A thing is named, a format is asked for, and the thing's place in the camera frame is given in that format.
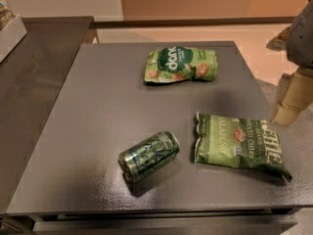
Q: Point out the green soda can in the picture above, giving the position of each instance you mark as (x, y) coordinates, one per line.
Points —
(148, 156)

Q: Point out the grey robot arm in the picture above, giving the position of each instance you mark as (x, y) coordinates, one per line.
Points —
(300, 39)

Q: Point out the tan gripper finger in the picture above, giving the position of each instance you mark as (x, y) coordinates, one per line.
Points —
(294, 95)

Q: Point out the green jalapeno chips bag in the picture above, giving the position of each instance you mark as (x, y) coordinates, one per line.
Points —
(239, 143)

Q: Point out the white box at left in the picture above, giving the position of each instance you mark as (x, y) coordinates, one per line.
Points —
(12, 30)

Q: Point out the green rice crisps bag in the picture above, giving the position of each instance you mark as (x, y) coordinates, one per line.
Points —
(174, 64)

